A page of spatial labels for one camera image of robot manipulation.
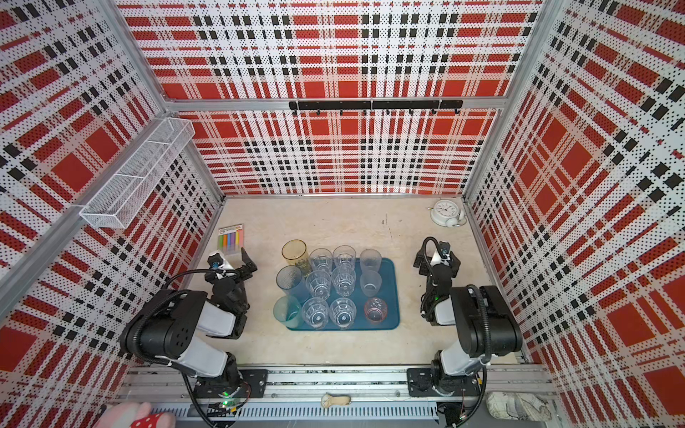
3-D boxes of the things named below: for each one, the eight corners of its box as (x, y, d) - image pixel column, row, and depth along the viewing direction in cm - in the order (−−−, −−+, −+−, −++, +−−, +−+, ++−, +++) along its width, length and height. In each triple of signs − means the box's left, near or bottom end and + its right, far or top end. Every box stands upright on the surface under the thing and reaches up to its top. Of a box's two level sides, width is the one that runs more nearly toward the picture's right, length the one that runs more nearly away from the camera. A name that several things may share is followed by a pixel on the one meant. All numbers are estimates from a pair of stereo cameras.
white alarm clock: (433, 229, 112) (436, 222, 108) (427, 206, 120) (430, 198, 116) (463, 229, 112) (467, 222, 108) (456, 206, 120) (459, 198, 116)
